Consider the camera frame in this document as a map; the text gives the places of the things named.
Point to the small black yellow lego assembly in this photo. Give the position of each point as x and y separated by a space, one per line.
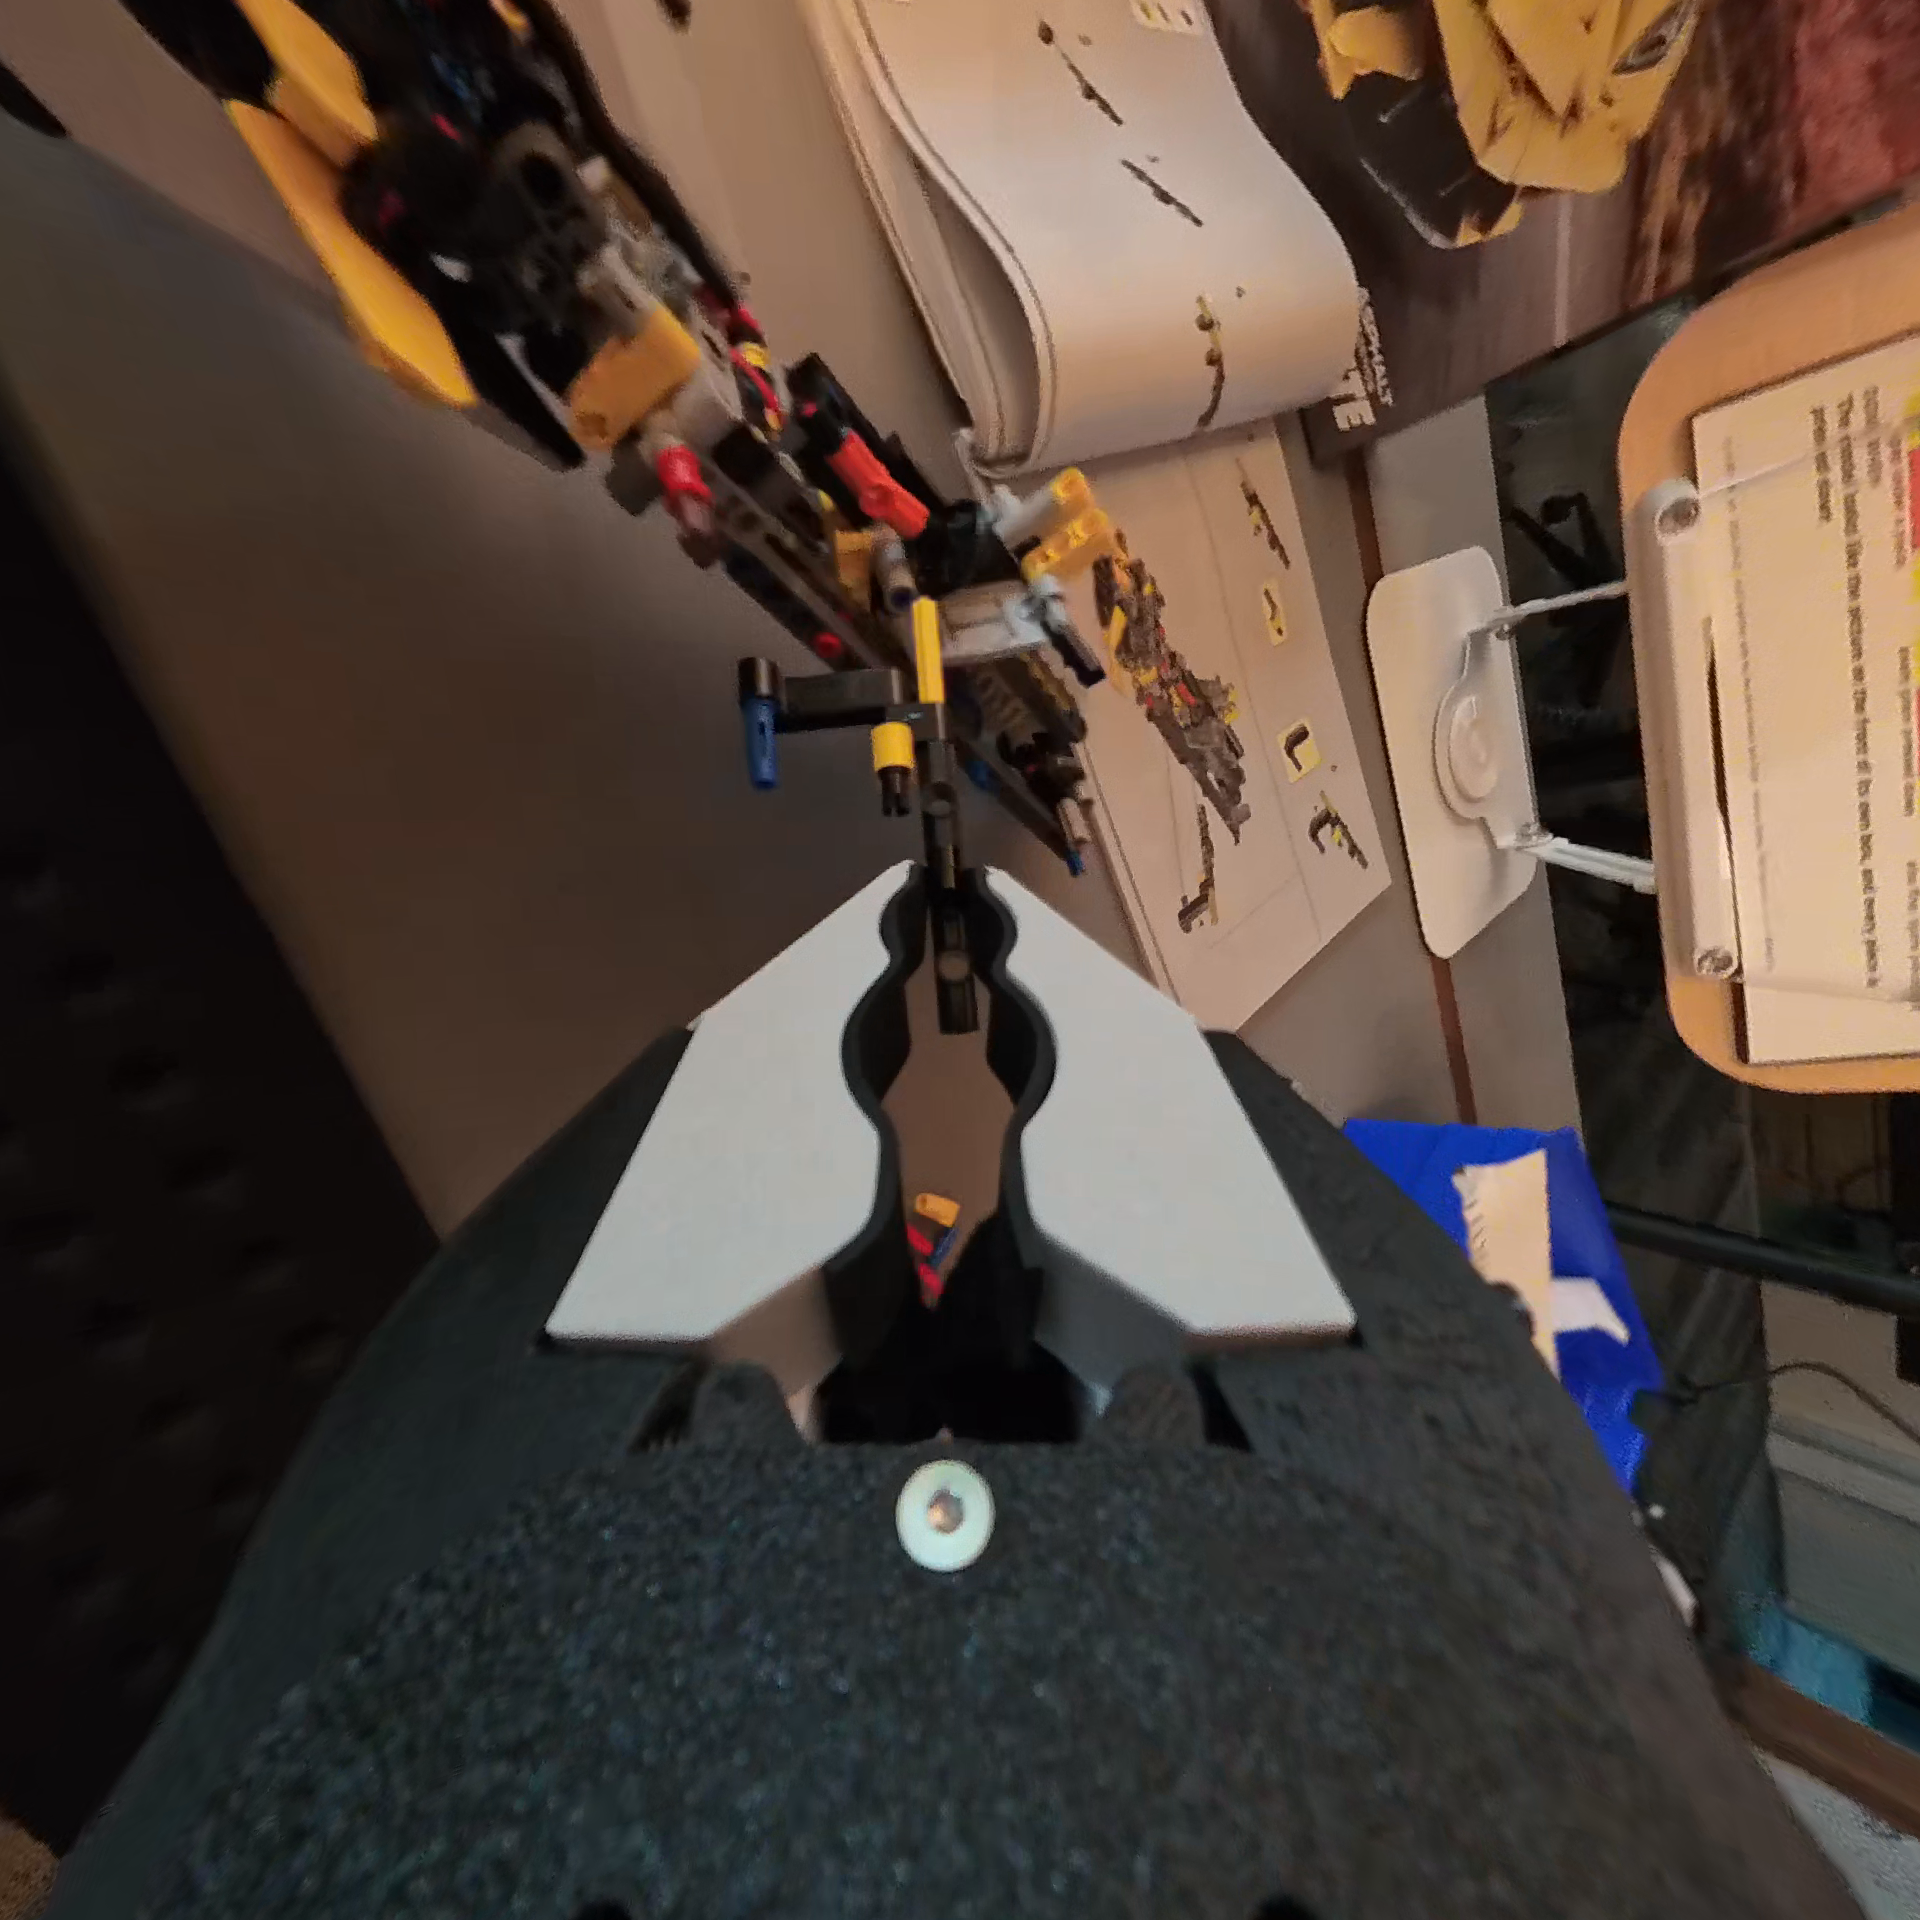
931 704

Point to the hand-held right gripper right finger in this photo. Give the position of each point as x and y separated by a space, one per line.
1185 1171

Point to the blue plastic bin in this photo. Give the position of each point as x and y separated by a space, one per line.
1605 1351

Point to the partly built lego car chassis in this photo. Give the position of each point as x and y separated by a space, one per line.
600 285

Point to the white paper bags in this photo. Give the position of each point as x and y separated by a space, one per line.
1509 1214

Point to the lego instruction booklet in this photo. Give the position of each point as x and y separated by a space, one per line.
1140 195

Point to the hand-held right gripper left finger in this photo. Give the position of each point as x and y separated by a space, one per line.
721 1171

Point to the lego set cardboard box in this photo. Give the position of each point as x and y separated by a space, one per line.
1651 150

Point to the black metal frame bar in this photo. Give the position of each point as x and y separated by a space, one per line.
1771 1252

